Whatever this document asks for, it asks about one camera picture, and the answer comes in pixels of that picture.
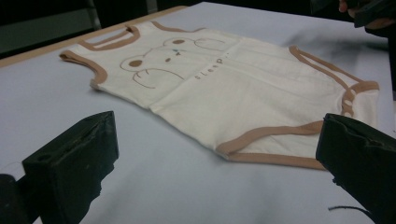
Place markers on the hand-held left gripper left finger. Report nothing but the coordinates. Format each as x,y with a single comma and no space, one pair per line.
71,165

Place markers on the cream baby bodysuit brown trim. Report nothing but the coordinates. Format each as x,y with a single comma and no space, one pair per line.
243,99

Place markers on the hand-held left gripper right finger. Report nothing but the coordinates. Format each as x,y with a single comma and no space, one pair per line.
361,161

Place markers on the dark green panel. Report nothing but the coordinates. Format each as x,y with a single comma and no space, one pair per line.
40,31

